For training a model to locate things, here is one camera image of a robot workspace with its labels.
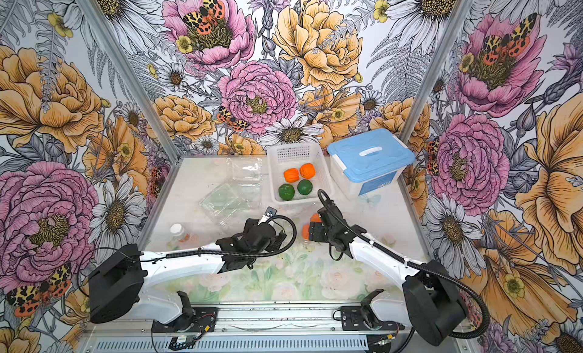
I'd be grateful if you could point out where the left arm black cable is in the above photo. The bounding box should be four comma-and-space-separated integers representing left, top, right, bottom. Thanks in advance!
74, 215, 298, 299

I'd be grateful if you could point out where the green fruit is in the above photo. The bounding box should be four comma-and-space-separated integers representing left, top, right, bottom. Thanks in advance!
297, 179, 314, 196
278, 184, 295, 201

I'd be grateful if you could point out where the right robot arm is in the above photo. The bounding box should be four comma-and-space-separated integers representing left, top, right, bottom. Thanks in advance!
302, 209, 469, 346

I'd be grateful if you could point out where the right aluminium corner post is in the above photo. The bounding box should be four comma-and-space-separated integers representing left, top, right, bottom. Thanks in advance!
399, 0, 475, 144

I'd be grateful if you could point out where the clear clamshell container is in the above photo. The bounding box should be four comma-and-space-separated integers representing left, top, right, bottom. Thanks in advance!
301, 213, 322, 242
226, 157, 263, 207

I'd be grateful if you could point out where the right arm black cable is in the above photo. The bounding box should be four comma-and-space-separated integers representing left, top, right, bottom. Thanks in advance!
316, 188, 491, 339

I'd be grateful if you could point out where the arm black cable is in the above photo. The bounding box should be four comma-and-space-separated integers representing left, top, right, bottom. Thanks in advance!
316, 188, 491, 339
74, 215, 298, 299

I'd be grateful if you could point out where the white perforated plastic basket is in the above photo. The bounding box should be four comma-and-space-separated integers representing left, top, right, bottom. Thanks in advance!
267, 143, 336, 205

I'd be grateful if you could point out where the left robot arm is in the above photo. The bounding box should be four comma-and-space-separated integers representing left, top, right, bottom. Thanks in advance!
88, 215, 298, 331

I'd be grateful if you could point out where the white pill bottle orange label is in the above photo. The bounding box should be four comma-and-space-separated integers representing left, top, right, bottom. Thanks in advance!
170, 223, 190, 243

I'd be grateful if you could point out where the blue lid storage box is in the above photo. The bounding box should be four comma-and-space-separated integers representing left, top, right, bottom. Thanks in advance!
327, 128, 415, 198

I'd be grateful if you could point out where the aluminium corner post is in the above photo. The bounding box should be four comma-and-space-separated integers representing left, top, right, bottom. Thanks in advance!
74, 0, 181, 166
399, 0, 475, 144

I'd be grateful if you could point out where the orange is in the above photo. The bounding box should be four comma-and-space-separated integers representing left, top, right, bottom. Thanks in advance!
299, 163, 316, 179
302, 224, 310, 241
310, 213, 322, 223
283, 168, 301, 184

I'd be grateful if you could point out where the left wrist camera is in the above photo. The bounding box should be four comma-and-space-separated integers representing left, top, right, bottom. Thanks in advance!
259, 207, 277, 223

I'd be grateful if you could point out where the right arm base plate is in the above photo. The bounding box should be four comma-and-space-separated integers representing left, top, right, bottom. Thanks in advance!
340, 306, 405, 331

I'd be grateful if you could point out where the left aluminium corner post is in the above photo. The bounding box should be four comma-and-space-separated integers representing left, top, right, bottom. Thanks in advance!
74, 0, 181, 166

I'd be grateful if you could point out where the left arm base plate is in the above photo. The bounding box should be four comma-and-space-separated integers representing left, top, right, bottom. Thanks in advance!
152, 307, 219, 333

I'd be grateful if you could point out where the aluminium front rail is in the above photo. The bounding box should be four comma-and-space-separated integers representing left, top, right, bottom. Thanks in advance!
76, 301, 479, 352

